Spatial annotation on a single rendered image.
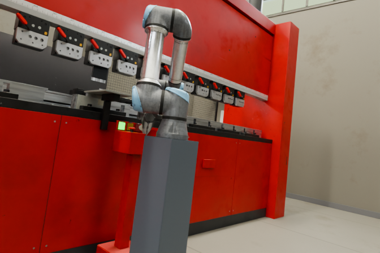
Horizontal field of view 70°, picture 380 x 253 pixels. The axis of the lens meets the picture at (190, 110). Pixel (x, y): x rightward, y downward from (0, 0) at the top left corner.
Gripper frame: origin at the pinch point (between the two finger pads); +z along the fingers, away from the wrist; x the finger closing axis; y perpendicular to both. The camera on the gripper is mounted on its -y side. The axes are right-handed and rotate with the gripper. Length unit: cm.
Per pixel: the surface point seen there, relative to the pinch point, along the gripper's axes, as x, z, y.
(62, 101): 28, -10, 57
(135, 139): 11.8, 2.9, -6.2
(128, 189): 8.3, 32.1, -3.5
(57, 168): 41, 25, 17
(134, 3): 2, -87, 36
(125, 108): -3.5, -13.8, 30.5
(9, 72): 54, -24, 87
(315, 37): -353, -189, 35
